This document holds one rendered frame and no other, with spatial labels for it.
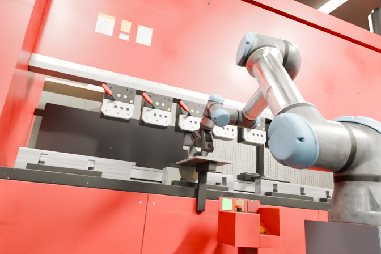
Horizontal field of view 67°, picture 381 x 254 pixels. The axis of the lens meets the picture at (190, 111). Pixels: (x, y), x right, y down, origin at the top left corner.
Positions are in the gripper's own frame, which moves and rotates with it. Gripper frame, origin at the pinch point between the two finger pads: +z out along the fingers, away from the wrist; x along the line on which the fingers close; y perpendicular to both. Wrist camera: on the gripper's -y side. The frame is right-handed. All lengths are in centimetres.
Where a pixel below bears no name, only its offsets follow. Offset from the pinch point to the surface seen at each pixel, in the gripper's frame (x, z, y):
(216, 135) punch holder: -13.5, -9.7, 14.4
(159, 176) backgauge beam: 8.2, 25.2, 20.2
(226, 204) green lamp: -8.5, 3.4, -26.8
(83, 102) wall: 57, 96, 270
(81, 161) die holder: 53, 9, 0
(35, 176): 69, 8, -15
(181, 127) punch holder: 7.2, -10.4, 14.8
